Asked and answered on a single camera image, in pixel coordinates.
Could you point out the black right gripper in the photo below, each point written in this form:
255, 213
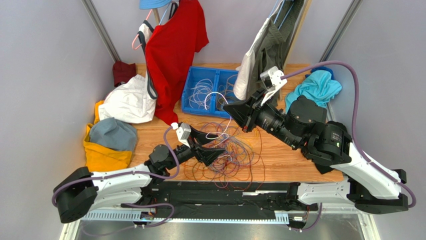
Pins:
251, 112

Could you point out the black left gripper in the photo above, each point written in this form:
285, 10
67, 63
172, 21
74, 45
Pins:
207, 155

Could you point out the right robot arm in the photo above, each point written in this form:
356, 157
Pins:
367, 185

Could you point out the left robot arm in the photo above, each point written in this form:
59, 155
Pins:
84, 191

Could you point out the blue divided plastic bin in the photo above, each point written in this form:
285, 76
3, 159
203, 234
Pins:
207, 90

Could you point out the olive green hanging garment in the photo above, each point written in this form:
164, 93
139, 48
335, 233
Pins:
275, 41

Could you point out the turquoise cloth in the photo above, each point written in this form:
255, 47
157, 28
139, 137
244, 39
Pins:
318, 87

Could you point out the white cloth with black trim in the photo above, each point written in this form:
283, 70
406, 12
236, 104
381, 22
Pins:
133, 102

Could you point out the red t-shirt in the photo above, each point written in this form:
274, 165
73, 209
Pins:
170, 53

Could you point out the dark blue cloth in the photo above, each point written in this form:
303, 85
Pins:
321, 68

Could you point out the grey-blue cloth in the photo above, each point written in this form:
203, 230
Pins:
114, 134

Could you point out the yellow cloth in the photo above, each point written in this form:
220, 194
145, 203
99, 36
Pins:
100, 158

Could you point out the dark red cloth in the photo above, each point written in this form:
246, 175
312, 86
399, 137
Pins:
123, 72

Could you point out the wooden pole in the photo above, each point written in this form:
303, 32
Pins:
297, 30

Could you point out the pink hanger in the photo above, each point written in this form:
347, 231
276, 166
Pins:
144, 34

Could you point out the blue hat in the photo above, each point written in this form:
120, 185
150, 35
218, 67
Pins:
152, 4

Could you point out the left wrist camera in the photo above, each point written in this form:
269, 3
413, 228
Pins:
183, 131

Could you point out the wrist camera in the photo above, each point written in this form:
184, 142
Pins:
183, 131
273, 80

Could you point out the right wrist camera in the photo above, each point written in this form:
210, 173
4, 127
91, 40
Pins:
273, 80

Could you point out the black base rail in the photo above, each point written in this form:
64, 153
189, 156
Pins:
192, 202

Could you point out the metal corner rail right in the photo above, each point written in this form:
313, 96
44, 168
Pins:
341, 29

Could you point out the metal corner rail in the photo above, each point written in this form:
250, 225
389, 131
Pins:
101, 29
341, 29

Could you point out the metal corner rail left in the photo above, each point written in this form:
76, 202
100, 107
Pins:
101, 29

